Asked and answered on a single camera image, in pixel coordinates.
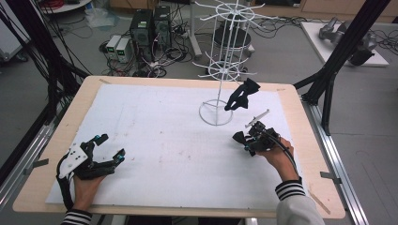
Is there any black computer tower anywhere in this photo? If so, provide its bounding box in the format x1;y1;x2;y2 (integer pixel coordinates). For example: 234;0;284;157
152;5;173;52
129;8;155;62

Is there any white power supply unit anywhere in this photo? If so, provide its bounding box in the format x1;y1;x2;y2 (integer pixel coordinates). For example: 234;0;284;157
105;34;123;54
115;37;134;64

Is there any metal table clip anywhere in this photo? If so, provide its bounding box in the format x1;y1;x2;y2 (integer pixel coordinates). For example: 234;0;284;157
23;157;51;176
319;171;343;186

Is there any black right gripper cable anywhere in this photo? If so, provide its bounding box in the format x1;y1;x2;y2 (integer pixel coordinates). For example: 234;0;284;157
262;128;300;181

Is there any grey robot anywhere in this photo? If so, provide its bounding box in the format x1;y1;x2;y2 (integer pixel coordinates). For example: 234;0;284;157
318;17;378;67

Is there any aluminium rail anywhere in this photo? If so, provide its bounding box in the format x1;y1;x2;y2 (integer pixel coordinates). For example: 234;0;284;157
301;96;371;225
0;122;54;211

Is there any black frame post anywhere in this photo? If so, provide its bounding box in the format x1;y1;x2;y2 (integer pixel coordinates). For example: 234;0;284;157
5;0;89;126
293;0;392;137

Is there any white platform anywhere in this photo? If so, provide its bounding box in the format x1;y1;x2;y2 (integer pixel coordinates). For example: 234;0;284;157
299;21;390;68

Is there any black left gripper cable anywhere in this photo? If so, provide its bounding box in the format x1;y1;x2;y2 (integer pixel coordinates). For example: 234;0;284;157
55;162;77;211

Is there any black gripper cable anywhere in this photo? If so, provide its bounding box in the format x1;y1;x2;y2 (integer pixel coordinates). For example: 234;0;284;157
262;128;300;181
55;162;77;211

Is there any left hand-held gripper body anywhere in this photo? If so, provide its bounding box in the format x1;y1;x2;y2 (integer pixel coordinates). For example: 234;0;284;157
57;142;115;181

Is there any thin wooden stick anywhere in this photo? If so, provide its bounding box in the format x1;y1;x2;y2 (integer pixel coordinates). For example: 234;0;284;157
307;187;332;217

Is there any clear plastic bag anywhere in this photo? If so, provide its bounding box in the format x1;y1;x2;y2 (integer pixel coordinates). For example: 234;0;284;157
84;7;120;29

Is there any person's right hand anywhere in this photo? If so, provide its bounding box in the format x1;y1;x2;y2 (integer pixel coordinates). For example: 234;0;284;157
256;137;300;183

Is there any white foam mat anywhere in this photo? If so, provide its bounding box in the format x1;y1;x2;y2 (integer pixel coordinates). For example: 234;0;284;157
45;82;310;211

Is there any person's left hand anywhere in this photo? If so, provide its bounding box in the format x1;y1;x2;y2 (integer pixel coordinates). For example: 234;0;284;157
72;172;107;212

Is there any white wire display rack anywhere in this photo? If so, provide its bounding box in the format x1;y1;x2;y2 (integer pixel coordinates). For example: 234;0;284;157
191;0;278;128

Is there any tangle of floor cables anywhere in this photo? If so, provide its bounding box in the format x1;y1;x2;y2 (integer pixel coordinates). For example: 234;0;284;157
99;38;192;79

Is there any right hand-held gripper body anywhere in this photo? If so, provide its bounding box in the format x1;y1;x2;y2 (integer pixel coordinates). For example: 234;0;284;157
244;109;282;156

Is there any black round stool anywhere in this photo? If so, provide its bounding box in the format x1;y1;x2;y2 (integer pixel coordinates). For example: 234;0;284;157
213;13;255;59

